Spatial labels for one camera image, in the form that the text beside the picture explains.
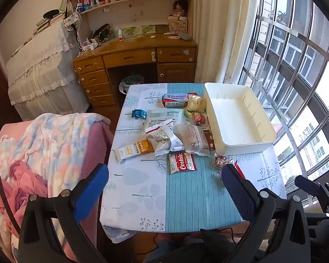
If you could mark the clear bun packet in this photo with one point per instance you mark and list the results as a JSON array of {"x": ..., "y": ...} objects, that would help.
[{"x": 167, "y": 142}]

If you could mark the cream curtain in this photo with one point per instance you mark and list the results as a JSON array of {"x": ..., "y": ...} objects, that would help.
[{"x": 222, "y": 27}]

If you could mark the pastel fleece blanket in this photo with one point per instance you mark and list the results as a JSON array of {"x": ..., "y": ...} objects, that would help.
[{"x": 57, "y": 142}]

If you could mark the patterned white box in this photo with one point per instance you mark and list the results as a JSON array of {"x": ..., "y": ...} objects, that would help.
[{"x": 178, "y": 26}]

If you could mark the dark window frame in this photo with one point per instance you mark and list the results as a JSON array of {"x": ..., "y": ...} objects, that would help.
[{"x": 304, "y": 82}]

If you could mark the doll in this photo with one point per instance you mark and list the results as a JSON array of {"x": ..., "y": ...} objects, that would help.
[{"x": 178, "y": 8}]

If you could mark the small blue packet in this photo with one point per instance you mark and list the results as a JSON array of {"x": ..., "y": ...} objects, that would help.
[{"x": 139, "y": 113}]

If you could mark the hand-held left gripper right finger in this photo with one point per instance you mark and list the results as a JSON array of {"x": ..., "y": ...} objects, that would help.
[{"x": 240, "y": 194}]

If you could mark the white power strip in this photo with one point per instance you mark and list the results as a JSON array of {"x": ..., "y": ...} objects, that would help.
[{"x": 88, "y": 46}]

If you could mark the red stick packet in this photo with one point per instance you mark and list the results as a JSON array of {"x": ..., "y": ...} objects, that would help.
[{"x": 239, "y": 169}]

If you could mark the orange white packet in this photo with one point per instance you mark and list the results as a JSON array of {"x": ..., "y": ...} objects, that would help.
[{"x": 134, "y": 150}]

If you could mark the pink armchair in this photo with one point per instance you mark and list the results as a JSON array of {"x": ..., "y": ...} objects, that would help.
[{"x": 100, "y": 142}]

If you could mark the wooden desk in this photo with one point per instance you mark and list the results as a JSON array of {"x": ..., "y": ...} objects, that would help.
[{"x": 131, "y": 57}]

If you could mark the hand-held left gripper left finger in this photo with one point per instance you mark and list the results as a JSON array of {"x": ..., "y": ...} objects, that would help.
[{"x": 91, "y": 190}]

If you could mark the small white bottle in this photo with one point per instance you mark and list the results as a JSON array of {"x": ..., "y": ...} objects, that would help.
[{"x": 121, "y": 34}]

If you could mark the green candy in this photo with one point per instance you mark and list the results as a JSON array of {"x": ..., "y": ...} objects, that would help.
[{"x": 188, "y": 113}]

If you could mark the grey pouch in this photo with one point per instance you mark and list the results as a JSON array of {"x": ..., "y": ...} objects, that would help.
[{"x": 185, "y": 36}]

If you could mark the flat white packet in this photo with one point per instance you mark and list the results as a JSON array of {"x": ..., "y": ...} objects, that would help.
[{"x": 164, "y": 115}]

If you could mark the clear noodle packet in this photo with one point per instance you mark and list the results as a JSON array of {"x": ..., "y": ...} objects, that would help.
[{"x": 192, "y": 139}]

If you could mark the dark wooden cabinet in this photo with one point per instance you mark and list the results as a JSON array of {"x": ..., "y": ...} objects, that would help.
[{"x": 0, "y": 87}]

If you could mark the wooden bookshelf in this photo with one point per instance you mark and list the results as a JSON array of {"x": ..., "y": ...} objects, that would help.
[{"x": 137, "y": 8}]

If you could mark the lace covered piano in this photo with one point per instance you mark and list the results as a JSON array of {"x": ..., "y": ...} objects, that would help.
[{"x": 43, "y": 68}]

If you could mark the brown snowflake packet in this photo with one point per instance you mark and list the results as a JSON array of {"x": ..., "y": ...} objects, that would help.
[{"x": 209, "y": 141}]

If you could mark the patterned cloth bag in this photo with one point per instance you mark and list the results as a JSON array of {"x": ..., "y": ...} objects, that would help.
[{"x": 72, "y": 20}]

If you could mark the dark floral pencil case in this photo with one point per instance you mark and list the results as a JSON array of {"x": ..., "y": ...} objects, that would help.
[{"x": 101, "y": 34}]

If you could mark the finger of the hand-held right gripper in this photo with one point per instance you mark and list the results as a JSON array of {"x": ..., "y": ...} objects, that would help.
[
  {"x": 309, "y": 183},
  {"x": 323, "y": 220}
]

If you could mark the red candy packet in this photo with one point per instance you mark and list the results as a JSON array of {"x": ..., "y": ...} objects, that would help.
[{"x": 199, "y": 119}]

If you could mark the red blue biscuit pack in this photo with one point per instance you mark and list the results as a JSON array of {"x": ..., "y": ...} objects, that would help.
[{"x": 175, "y": 100}]

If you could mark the red cookie packet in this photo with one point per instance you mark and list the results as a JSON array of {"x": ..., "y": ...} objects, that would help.
[{"x": 181, "y": 163}]

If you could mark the red striped white packet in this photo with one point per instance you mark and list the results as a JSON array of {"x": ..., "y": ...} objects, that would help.
[{"x": 159, "y": 124}]

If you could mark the plastic trash bag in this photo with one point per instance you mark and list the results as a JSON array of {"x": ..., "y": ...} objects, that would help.
[{"x": 130, "y": 83}]

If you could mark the clear nut packet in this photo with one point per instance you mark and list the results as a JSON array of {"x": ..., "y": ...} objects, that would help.
[{"x": 222, "y": 161}]

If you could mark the white plastic bin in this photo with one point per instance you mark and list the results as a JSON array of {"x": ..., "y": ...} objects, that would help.
[{"x": 235, "y": 115}]

